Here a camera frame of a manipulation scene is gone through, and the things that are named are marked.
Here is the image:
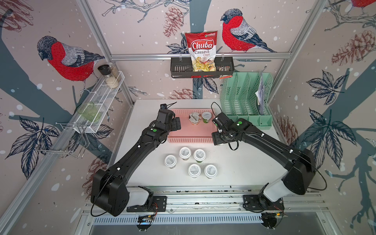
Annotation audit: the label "green foil-lid yogurt cup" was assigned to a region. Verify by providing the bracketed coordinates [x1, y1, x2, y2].
[201, 112, 212, 123]

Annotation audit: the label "Chobani yogurt cup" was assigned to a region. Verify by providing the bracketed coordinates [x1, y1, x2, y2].
[189, 112, 202, 125]

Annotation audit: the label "white-lid yogurt cup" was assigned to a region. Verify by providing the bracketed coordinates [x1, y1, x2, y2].
[188, 164, 201, 178]
[179, 147, 192, 161]
[204, 164, 218, 179]
[193, 149, 206, 163]
[164, 155, 177, 169]

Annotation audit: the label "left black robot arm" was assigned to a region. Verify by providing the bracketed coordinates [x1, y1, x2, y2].
[91, 108, 181, 216]

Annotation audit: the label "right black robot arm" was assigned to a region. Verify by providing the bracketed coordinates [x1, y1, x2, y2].
[212, 112, 317, 205]

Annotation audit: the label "pink perforated plastic basket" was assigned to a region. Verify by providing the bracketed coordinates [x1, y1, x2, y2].
[167, 108, 217, 144]

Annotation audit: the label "green plastic file organizer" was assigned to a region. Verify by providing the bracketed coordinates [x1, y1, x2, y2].
[220, 72, 273, 130]

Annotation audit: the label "white papers in organizer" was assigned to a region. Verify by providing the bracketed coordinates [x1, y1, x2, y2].
[255, 71, 264, 115]

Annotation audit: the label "clear spice jar on shelf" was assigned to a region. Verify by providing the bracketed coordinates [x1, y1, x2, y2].
[111, 64, 121, 82]

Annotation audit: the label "black-lid spice jar on shelf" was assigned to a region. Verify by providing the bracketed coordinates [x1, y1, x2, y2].
[98, 64, 113, 78]

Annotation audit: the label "green glass cup on shelf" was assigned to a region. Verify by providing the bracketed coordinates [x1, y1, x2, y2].
[77, 102, 101, 122]

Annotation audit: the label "red Chuba cassava chips bag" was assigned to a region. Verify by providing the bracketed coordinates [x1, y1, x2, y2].
[185, 31, 217, 71]

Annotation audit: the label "black hanging wire basket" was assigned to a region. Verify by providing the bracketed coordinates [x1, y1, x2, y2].
[170, 57, 235, 78]

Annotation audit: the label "white wire wall shelf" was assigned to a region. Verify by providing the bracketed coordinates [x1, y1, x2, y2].
[72, 72, 125, 133]

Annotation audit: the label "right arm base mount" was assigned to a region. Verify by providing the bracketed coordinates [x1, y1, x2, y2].
[242, 194, 285, 213]

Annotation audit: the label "aluminium horizontal rail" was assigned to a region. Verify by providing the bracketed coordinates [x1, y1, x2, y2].
[111, 52, 293, 62]

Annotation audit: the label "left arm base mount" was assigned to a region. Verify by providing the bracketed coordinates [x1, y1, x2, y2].
[126, 196, 167, 212]

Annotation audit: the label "metal wire hook rack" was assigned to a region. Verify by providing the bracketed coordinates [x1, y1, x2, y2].
[34, 122, 90, 159]

